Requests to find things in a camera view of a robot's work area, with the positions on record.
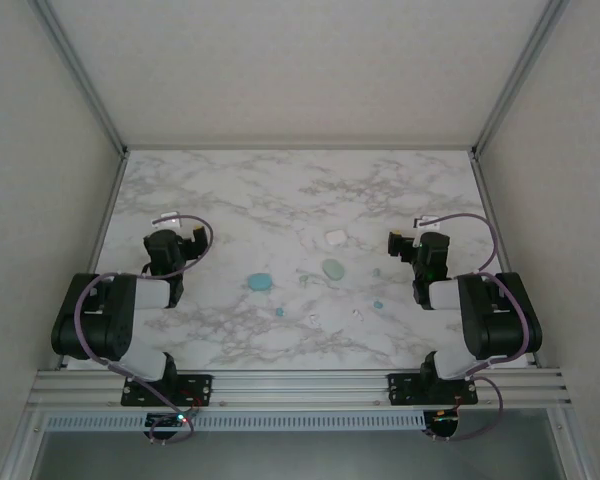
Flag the mint green earbud charging case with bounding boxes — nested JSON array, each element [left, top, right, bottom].
[[321, 258, 345, 282]]

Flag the right controller board with LED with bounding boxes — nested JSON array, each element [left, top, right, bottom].
[[429, 408, 462, 426]]

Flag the controller board with led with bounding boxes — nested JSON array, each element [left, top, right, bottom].
[[145, 412, 189, 429], [429, 408, 462, 426]]

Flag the left controller board with LED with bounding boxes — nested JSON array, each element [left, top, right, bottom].
[[145, 412, 189, 429]]

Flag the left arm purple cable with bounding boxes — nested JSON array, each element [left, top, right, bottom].
[[73, 213, 216, 445]]

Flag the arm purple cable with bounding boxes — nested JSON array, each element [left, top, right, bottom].
[[422, 212, 527, 444], [73, 213, 216, 445]]

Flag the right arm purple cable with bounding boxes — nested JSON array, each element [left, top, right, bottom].
[[422, 212, 527, 444]]

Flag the aluminium table side rail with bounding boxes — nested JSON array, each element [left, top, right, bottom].
[[54, 150, 130, 371], [469, 152, 539, 369]]

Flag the aluminium frame crossbar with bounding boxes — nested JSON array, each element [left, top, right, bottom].
[[123, 143, 476, 152]]

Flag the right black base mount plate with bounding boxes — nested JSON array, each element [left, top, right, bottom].
[[387, 372, 480, 406]]

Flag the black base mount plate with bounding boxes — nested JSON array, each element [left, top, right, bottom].
[[387, 372, 480, 406], [120, 373, 214, 407]]

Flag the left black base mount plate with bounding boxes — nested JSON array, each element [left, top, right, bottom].
[[120, 373, 214, 407]]

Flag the aluminium mounting rail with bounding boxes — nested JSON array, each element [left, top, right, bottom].
[[27, 368, 574, 409]]

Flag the aluminium frame post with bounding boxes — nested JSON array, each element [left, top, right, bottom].
[[470, 0, 574, 157], [29, 0, 130, 155], [549, 407, 600, 480], [0, 407, 49, 480]]

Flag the white slotted cable duct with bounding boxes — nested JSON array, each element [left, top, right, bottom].
[[44, 412, 426, 431]]

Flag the aluminium lower frame post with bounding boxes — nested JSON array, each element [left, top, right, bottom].
[[549, 407, 600, 480], [0, 407, 49, 480]]

